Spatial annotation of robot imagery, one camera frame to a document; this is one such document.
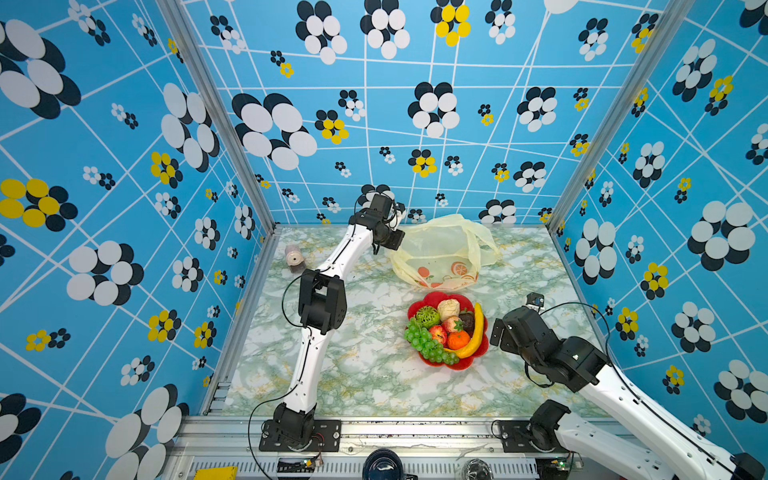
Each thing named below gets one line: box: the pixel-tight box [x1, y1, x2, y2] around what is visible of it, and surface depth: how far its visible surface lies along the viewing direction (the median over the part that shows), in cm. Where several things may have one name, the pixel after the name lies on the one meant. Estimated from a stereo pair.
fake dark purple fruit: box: [458, 308, 475, 338], surface depth 89 cm
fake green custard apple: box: [416, 306, 441, 329], surface depth 90 cm
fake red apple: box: [430, 325, 447, 345], surface depth 86 cm
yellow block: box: [194, 466, 239, 480], surface depth 70 cm
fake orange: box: [447, 330, 471, 350], surface depth 86 cm
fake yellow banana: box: [444, 302, 485, 359], surface depth 86 cm
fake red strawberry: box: [442, 316, 464, 333], surface depth 86 cm
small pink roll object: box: [285, 244, 306, 272], surface depth 104 cm
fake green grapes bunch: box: [404, 319, 460, 366], surface depth 82 cm
